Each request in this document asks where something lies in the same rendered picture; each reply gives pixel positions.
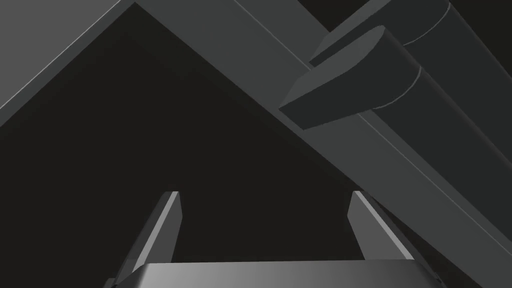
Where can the grey cupboard door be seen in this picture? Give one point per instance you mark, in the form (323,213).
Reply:
(288,18)

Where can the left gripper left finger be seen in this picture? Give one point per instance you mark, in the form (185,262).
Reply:
(160,236)

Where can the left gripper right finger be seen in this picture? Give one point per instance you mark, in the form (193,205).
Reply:
(372,236)

